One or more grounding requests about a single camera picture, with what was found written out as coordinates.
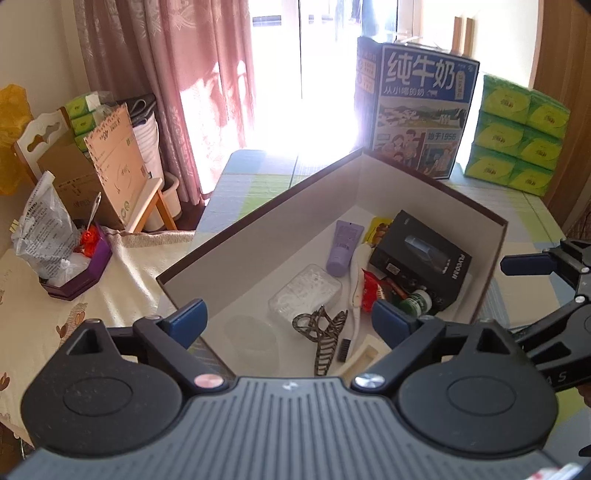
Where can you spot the green tissue pack stack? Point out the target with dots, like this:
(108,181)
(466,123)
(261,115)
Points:
(518,138)

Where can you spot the red snack packet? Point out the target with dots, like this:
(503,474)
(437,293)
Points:
(372,291)

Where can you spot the translucent plastic cup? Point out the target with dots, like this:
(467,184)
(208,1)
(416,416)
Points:
(255,344)

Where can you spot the blue milk carton box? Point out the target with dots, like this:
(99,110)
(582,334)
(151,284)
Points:
(413,103)

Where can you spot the yellow snack bag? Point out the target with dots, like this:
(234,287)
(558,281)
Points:
(379,226)

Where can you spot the white bucket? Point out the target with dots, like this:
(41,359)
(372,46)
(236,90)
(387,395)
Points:
(147,137)

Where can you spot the yellow plastic bag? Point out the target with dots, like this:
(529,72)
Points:
(15,115)

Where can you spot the clear floss pick box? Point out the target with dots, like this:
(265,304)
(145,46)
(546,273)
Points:
(308,291)

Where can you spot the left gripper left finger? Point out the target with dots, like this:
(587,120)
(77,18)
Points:
(166,342)

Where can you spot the purple cream tube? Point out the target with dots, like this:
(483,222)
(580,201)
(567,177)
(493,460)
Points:
(346,238)

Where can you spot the pink curtain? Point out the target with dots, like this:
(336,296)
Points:
(195,57)

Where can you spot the brown cardboard storage box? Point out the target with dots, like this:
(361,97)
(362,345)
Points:
(310,248)

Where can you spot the brown cardboard carton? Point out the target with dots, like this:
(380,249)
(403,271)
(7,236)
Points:
(111,168)

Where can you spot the small green tissue packs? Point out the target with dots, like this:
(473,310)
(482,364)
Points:
(85,113)

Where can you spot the black product box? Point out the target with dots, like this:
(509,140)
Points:
(415,256)

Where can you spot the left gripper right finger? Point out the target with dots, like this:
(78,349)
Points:
(413,343)

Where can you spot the purple tray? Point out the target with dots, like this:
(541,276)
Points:
(83,269)

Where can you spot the clear plastic bag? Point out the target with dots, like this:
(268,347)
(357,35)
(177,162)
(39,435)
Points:
(45,236)

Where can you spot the leopard print hair clip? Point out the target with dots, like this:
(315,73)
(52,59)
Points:
(323,330)

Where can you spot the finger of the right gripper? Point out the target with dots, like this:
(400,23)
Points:
(538,264)

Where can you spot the floral cream tablecloth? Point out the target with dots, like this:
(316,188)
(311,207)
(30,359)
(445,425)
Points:
(34,325)

